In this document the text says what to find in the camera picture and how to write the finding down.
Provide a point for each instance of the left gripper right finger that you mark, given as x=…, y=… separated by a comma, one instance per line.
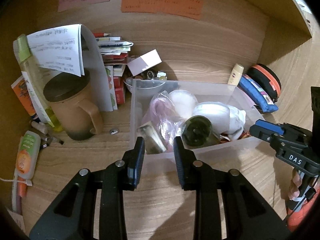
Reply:
x=195, y=175

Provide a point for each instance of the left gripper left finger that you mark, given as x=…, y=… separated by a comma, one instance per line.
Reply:
x=122, y=175

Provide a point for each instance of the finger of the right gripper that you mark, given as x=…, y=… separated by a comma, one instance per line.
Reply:
x=265, y=130

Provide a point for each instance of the white drawstring cloth bag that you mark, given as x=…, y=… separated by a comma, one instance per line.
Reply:
x=231, y=122

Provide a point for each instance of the dark green bottle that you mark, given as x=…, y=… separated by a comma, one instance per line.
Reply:
x=197, y=132

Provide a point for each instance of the pink round jar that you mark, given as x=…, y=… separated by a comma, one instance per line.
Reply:
x=217, y=113

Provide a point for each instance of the pink item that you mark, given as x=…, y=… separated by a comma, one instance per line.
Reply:
x=163, y=116

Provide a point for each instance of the white cylindrical jar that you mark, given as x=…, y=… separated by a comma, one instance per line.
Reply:
x=184, y=102

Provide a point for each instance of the person right hand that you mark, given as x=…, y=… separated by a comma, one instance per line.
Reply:
x=296, y=182

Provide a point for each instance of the blue patchwork pencil case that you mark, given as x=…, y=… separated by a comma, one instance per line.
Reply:
x=257, y=94

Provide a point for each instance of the clear plastic storage bin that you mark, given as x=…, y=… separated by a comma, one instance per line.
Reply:
x=204, y=92

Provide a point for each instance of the black orange round case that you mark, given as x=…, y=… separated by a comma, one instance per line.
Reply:
x=266, y=79

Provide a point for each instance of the cream lotion tube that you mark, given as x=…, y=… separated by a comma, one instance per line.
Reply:
x=235, y=75

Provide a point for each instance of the white bowl with trinkets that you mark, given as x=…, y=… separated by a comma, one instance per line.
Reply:
x=144, y=88

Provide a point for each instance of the brown mug with lid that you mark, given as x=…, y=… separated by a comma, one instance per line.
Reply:
x=71, y=100

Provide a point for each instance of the green orange tube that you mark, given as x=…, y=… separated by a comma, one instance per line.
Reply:
x=26, y=159

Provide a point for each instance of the small white pink box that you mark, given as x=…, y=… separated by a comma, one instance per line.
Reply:
x=144, y=62

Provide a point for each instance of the stack of books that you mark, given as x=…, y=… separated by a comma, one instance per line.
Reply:
x=115, y=54

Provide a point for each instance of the orange booklet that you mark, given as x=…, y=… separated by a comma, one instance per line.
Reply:
x=20, y=89

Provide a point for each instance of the folded white paper sheet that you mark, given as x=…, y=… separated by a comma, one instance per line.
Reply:
x=73, y=49

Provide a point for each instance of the tall clear green bottle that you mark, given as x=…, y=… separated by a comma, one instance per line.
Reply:
x=35, y=83

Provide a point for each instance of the orange sticky note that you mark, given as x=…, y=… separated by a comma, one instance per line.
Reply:
x=186, y=8

